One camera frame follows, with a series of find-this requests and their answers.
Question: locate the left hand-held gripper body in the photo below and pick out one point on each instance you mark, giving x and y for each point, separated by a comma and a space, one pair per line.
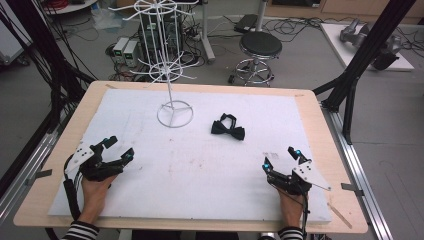
96, 168

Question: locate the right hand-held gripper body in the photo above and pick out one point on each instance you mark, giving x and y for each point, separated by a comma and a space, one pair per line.
308, 175

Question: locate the person's left hand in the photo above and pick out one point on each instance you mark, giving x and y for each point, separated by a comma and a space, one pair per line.
95, 196

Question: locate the person's right hand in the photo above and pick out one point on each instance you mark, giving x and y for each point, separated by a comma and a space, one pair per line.
292, 208

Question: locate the black bow tie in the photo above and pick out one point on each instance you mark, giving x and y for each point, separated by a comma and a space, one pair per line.
230, 130

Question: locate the thin wooden stick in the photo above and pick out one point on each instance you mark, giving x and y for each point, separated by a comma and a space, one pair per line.
340, 215

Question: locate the white foam mat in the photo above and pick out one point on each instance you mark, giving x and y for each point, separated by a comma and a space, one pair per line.
200, 186

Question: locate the grey power supply box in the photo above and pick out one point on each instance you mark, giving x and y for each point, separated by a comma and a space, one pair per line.
120, 49
130, 52

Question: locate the black round stool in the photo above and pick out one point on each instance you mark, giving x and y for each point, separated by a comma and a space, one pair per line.
260, 44

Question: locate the white floor board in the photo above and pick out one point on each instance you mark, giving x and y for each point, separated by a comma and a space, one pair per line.
336, 43

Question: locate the black computer tower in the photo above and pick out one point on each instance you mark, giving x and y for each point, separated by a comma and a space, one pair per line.
160, 36

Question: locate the flat black box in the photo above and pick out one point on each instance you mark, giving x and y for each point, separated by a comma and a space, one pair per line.
245, 23

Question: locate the white round table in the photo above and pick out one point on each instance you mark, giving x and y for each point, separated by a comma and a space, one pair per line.
68, 6

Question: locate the grey table leg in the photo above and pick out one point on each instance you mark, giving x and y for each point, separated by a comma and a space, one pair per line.
206, 33

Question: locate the grey metal bracket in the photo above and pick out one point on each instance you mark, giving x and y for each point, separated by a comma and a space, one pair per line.
39, 175
351, 188

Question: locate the aluminium rail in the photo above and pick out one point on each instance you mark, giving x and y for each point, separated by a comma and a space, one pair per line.
360, 186
30, 170

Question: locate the black metal frame strut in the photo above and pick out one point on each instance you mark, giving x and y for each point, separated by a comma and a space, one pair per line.
373, 46
43, 50

